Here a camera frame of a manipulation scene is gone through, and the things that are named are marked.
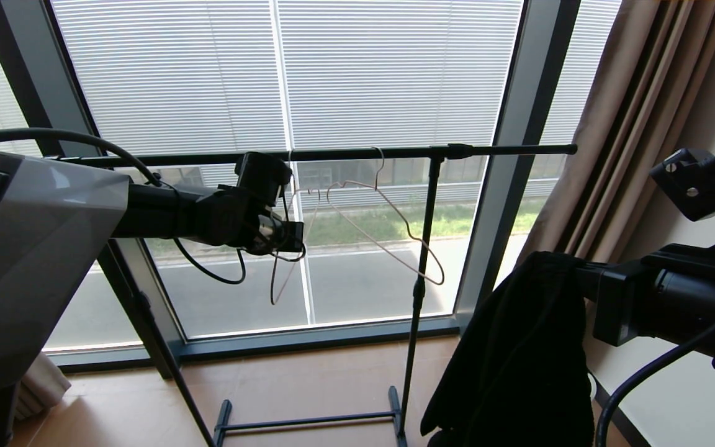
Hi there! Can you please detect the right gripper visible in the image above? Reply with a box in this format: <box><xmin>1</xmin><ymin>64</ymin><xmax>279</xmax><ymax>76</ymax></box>
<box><xmin>593</xmin><ymin>241</ymin><xmax>715</xmax><ymax>368</ymax></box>

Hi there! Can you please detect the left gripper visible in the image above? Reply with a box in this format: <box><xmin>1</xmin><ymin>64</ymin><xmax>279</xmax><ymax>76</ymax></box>
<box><xmin>246</xmin><ymin>207</ymin><xmax>307</xmax><ymax>256</ymax></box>

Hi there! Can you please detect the pink clothes hanger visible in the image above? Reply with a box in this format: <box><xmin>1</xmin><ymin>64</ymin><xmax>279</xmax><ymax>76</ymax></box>
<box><xmin>269</xmin><ymin>149</ymin><xmax>322</xmax><ymax>306</ymax></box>
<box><xmin>325</xmin><ymin>147</ymin><xmax>446</xmax><ymax>286</ymax></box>

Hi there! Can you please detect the black garment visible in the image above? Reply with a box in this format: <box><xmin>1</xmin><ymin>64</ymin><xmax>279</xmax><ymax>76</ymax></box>
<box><xmin>421</xmin><ymin>250</ymin><xmax>595</xmax><ymax>447</ymax></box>

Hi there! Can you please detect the black clothes rack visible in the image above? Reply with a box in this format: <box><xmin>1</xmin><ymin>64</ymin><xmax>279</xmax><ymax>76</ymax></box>
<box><xmin>53</xmin><ymin>143</ymin><xmax>578</xmax><ymax>447</ymax></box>

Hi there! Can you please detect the brown curtain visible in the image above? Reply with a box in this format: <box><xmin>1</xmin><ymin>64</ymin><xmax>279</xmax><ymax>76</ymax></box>
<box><xmin>13</xmin><ymin>353</ymin><xmax>73</xmax><ymax>423</ymax></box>
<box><xmin>516</xmin><ymin>0</ymin><xmax>715</xmax><ymax>274</ymax></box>

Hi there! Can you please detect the window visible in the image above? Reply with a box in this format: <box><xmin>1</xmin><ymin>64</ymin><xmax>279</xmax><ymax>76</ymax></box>
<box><xmin>0</xmin><ymin>0</ymin><xmax>622</xmax><ymax>373</ymax></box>

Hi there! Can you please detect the black cable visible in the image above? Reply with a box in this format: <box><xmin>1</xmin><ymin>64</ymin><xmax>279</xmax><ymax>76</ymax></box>
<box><xmin>595</xmin><ymin>295</ymin><xmax>715</xmax><ymax>447</ymax></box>
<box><xmin>0</xmin><ymin>127</ymin><xmax>248</xmax><ymax>286</ymax></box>

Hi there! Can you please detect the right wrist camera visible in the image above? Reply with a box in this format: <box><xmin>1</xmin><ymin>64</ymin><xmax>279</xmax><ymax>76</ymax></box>
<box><xmin>650</xmin><ymin>148</ymin><xmax>715</xmax><ymax>249</ymax></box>

